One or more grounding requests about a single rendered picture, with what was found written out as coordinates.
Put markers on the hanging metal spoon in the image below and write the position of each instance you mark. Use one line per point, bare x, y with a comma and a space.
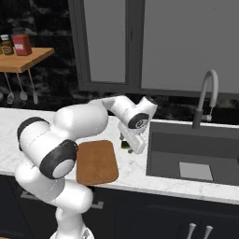
9, 90

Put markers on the wooden wall shelf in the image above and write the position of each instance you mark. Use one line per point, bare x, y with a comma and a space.
21, 60

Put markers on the dark drawer front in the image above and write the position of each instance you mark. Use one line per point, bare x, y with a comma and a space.
124, 197

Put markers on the grey framed window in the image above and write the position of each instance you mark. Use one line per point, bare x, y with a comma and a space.
155, 46

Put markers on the grey curved tap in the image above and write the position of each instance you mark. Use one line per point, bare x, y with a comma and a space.
205, 96

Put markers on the hanging metal ladle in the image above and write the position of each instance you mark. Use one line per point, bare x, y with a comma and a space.
21, 88

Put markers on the red canister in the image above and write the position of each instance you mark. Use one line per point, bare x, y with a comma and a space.
21, 44

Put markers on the green sponge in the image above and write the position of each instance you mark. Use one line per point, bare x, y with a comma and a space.
125, 145

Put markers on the dark cupboard door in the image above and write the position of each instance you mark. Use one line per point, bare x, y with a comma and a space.
172, 225
221, 228

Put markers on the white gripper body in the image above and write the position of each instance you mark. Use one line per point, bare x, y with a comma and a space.
138, 142

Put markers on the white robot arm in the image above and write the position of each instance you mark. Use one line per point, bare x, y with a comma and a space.
77, 119

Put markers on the yellow label jar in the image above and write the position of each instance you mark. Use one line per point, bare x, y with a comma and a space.
7, 45

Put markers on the hanging metal spatula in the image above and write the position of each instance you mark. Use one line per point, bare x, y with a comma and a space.
33, 88

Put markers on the brown wooden cutting board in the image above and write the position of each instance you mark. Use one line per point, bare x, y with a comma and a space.
95, 162

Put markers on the grey sink basin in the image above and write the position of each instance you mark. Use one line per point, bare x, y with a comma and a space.
193, 155

